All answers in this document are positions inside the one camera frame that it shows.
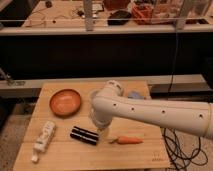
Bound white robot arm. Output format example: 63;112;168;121
91;80;213;140

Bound translucent white cup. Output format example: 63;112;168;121
89;89;99;101

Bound orange toy carrot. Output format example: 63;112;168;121
111;136;142;145

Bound wooden board table top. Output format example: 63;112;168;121
13;81;170;171

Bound orange wooden bowl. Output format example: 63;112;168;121
49;89;81;117

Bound white toothpaste tube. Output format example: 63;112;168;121
31;121;56;163

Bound black object on bench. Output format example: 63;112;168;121
107;10;131;26

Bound orange crate on bench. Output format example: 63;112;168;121
132;5;152;25

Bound black cables on floor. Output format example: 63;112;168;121
161;128;210;171

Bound grey metal post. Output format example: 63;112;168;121
83;0;93;31

